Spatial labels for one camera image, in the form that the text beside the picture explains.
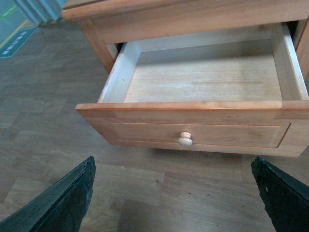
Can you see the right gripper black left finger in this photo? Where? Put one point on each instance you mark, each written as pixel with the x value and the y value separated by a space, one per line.
pixel 60 208

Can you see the pale green pleated curtain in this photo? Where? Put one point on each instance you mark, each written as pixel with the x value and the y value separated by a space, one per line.
pixel 41 11

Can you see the green floor sign sticker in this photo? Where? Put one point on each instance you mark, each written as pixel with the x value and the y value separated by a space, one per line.
pixel 16 42

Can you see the round wooden drawer knob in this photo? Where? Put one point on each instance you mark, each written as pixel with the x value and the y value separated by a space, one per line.
pixel 185 139

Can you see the wooden nightstand cabinet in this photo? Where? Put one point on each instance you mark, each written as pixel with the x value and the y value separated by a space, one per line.
pixel 106 23

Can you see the wooden drawer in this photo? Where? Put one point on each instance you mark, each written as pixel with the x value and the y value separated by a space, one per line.
pixel 235 90

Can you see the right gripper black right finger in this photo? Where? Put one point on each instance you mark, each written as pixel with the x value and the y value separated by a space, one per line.
pixel 286 199

